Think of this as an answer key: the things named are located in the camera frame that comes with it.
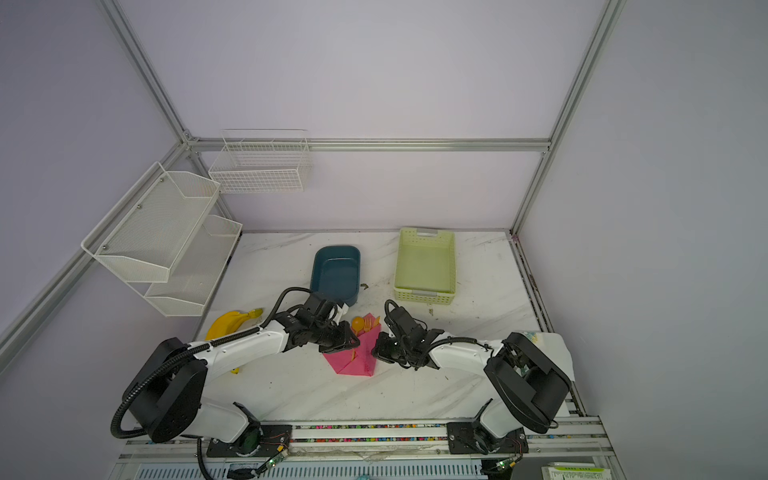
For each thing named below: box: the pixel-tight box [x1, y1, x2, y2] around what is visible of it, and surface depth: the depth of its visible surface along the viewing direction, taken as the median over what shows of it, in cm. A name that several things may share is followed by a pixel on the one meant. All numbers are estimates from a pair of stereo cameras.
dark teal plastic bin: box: [310, 245, 361, 306], surface depth 109 cm
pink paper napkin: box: [323, 326, 381, 377], surface depth 86 cm
